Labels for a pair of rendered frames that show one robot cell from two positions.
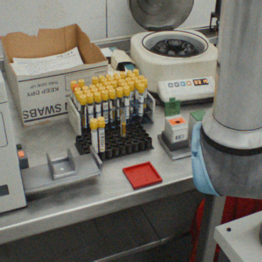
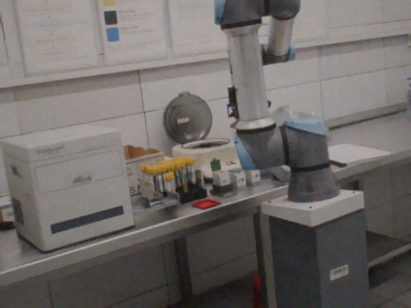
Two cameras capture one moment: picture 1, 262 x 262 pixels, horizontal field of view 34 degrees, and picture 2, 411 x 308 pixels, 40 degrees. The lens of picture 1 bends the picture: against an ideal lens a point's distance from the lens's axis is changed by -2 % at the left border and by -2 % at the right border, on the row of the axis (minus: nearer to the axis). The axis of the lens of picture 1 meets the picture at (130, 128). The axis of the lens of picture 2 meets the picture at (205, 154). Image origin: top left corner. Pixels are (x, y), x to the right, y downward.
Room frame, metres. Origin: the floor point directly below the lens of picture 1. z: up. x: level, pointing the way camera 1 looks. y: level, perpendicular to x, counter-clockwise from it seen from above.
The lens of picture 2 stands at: (-1.01, 0.25, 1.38)
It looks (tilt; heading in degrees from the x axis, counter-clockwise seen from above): 11 degrees down; 350
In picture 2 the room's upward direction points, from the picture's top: 7 degrees counter-clockwise
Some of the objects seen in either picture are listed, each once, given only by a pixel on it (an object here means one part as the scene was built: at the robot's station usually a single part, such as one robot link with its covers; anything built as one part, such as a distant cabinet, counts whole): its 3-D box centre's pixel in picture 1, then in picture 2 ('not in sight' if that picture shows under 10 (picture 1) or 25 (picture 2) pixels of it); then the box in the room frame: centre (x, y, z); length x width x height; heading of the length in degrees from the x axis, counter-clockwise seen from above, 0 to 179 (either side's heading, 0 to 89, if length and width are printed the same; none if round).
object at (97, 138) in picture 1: (113, 127); (178, 184); (0.84, 0.04, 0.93); 0.17 x 0.09 x 0.11; 113
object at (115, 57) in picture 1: (116, 71); not in sight; (1.15, 0.04, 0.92); 0.24 x 0.12 x 0.10; 23
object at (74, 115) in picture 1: (110, 110); (172, 183); (0.95, 0.05, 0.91); 0.20 x 0.10 x 0.07; 113
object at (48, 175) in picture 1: (51, 169); (146, 203); (0.69, 0.17, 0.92); 0.21 x 0.07 x 0.05; 113
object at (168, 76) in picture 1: (175, 63); (209, 158); (1.18, -0.13, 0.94); 0.30 x 0.24 x 0.12; 14
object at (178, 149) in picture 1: (175, 141); (222, 188); (0.84, -0.11, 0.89); 0.09 x 0.05 x 0.04; 21
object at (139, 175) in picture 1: (142, 174); (205, 203); (0.73, -0.03, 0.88); 0.07 x 0.07 x 0.01; 23
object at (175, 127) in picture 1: (175, 131); (221, 181); (0.84, -0.11, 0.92); 0.05 x 0.04 x 0.06; 21
